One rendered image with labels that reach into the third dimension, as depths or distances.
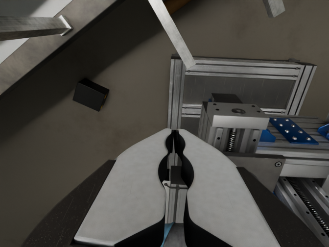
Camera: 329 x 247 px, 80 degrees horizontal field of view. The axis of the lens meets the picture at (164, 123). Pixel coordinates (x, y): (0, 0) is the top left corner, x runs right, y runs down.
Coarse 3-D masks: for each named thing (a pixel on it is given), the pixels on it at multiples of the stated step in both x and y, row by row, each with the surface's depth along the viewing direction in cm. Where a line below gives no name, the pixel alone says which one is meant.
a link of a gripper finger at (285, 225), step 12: (240, 168) 9; (252, 180) 8; (252, 192) 8; (264, 192) 8; (264, 204) 7; (276, 204) 7; (264, 216) 7; (276, 216) 7; (288, 216) 7; (276, 228) 6; (288, 228) 6; (300, 228) 6; (288, 240) 6; (300, 240) 6; (312, 240) 6
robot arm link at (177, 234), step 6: (174, 222) 41; (168, 228) 38; (174, 228) 38; (180, 228) 38; (168, 234) 37; (174, 234) 37; (180, 234) 37; (168, 240) 36; (174, 240) 36; (180, 240) 36; (162, 246) 35; (168, 246) 35; (174, 246) 35; (180, 246) 35; (186, 246) 35
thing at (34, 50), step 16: (80, 0) 63; (96, 0) 63; (112, 0) 63; (80, 16) 65; (96, 16) 65; (80, 32) 69; (32, 48) 70; (48, 48) 70; (64, 48) 76; (0, 64) 73; (16, 64) 73; (32, 64) 73; (0, 80) 76; (16, 80) 76; (0, 96) 81
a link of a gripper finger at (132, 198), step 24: (144, 144) 11; (168, 144) 12; (120, 168) 9; (144, 168) 9; (120, 192) 8; (144, 192) 8; (96, 216) 7; (120, 216) 7; (144, 216) 7; (96, 240) 6; (120, 240) 6; (144, 240) 7
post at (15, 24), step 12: (0, 24) 40; (12, 24) 43; (24, 24) 46; (36, 24) 50; (48, 24) 55; (60, 24) 61; (0, 36) 41; (12, 36) 44; (24, 36) 48; (36, 36) 53
